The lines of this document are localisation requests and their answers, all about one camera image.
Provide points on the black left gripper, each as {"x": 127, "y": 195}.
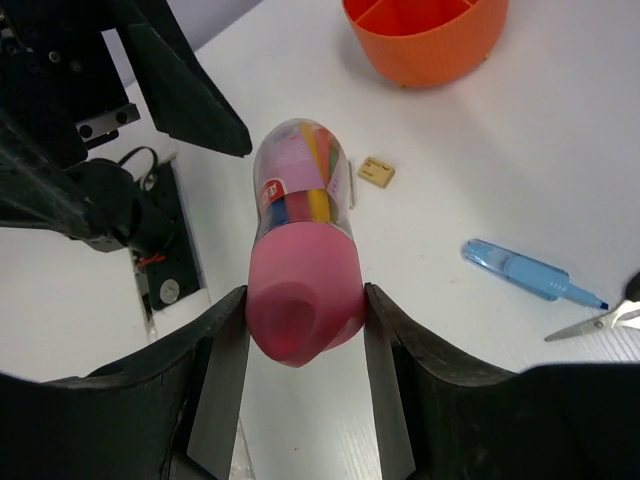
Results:
{"x": 61, "y": 94}

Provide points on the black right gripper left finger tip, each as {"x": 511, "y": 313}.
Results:
{"x": 167, "y": 411}

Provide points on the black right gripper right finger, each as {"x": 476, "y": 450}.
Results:
{"x": 441, "y": 413}

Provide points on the pink cap crayon bottle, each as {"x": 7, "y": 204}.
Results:
{"x": 305, "y": 289}

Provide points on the black handled scissors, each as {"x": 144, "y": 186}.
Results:
{"x": 625, "y": 315}

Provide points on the blue highlighter pen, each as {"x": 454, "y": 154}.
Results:
{"x": 538, "y": 278}

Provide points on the grey white eraser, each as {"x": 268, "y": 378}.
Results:
{"x": 352, "y": 186}

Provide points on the tan eraser block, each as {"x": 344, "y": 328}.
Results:
{"x": 376, "y": 172}

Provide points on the orange round desk organizer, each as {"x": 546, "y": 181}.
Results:
{"x": 415, "y": 43}

